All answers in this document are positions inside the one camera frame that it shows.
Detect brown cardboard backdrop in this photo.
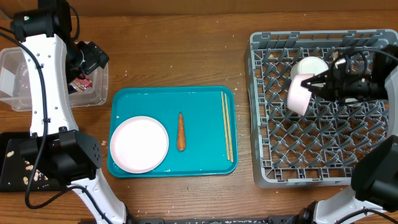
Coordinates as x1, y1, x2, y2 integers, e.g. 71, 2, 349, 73
0, 0, 398, 19

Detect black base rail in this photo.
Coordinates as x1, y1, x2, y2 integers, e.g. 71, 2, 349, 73
132, 215, 299, 224

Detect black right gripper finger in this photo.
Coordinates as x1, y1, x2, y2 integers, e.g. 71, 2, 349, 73
308, 86, 335, 101
300, 70, 331, 89

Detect red snack wrapper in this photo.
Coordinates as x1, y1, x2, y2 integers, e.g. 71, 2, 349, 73
70, 78, 93, 92

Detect grey plastic dish rack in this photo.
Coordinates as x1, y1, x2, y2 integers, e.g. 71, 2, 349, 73
245, 29, 397, 188

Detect teal plastic tray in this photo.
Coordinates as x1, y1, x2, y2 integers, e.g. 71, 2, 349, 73
109, 86, 239, 177

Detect rice and peanut scraps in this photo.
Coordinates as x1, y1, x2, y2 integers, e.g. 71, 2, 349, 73
6, 150, 49, 189

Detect clear plastic bin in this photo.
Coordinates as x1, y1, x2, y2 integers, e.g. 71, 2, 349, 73
1, 47, 109, 111

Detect black waste tray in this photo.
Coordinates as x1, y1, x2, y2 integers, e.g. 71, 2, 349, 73
1, 132, 65, 192

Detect orange carrot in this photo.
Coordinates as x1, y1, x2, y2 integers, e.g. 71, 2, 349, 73
177, 113, 186, 152

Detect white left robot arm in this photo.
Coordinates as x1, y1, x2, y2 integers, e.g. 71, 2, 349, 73
10, 1, 134, 223

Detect pale green bowl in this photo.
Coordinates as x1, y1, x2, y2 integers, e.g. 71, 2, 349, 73
290, 57, 329, 80

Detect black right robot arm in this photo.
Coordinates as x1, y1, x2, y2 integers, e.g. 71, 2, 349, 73
287, 45, 397, 223

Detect large pink plate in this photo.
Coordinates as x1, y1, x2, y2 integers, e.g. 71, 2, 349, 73
110, 116, 169, 174

